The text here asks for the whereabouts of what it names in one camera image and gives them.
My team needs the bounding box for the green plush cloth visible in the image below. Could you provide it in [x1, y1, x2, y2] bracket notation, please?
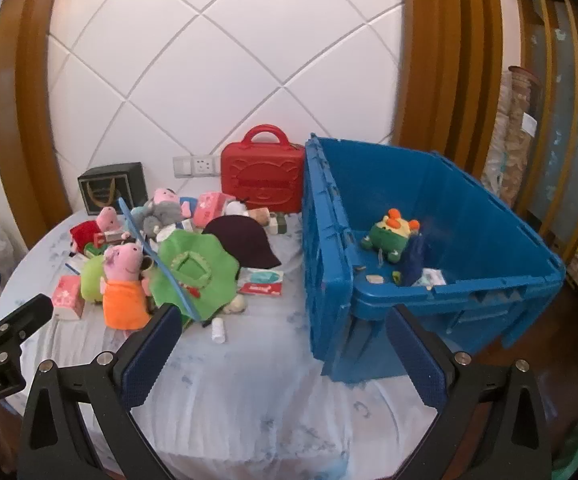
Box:
[149, 230, 241, 318]

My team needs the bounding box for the rolled patterned fabric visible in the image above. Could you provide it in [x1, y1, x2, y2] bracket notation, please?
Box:
[484, 65, 540, 206]

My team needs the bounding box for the maroon cap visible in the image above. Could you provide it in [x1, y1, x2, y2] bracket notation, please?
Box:
[203, 215, 282, 270]

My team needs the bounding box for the red packet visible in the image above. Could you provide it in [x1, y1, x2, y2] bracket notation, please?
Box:
[237, 282, 284, 297]

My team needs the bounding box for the grey plush toy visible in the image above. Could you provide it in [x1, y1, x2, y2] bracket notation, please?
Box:
[130, 202, 186, 241]

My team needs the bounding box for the pig plush red dress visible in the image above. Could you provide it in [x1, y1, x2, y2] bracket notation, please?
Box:
[70, 206, 120, 253]

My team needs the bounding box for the green orange plush toy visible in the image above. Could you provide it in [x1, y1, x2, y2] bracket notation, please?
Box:
[360, 208, 422, 264]

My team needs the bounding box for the white cloth-covered round desktop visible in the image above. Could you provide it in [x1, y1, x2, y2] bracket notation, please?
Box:
[0, 207, 445, 476]

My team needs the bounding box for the brown wooden wall trim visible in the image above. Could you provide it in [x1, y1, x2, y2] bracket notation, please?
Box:
[394, 0, 505, 181]
[0, 0, 94, 251]

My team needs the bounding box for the blue plastic crate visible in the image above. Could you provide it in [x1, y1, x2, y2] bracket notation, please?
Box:
[303, 132, 566, 385]

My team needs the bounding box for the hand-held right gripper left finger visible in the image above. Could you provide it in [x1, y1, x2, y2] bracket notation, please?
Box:
[16, 302, 185, 480]

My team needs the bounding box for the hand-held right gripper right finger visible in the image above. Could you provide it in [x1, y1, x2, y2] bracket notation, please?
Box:
[386, 305, 555, 480]

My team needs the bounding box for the red toy suitcase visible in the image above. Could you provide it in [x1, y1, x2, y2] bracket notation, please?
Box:
[220, 124, 306, 213]

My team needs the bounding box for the red medicine box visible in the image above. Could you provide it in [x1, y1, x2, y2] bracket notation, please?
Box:
[93, 231, 126, 248]

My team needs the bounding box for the wooden framed glass screen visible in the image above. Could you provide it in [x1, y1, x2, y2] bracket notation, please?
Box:
[512, 0, 578, 261]

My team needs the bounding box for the dark blue cloth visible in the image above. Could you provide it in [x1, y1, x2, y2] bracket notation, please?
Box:
[401, 234, 427, 287]

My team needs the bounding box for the pig plush orange dress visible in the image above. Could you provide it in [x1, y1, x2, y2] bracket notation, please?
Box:
[100, 241, 154, 331]

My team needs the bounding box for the wet wipes pack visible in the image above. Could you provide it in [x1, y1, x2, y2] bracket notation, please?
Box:
[241, 267, 285, 286]

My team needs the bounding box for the blue plastic strip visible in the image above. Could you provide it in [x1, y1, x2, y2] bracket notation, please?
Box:
[118, 197, 204, 322]

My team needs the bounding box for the pink tissue pack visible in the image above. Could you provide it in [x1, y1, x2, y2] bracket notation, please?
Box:
[51, 275, 86, 321]
[192, 191, 237, 228]

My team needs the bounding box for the yellow-green plush toy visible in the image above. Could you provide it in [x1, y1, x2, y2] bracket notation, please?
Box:
[80, 255, 107, 303]

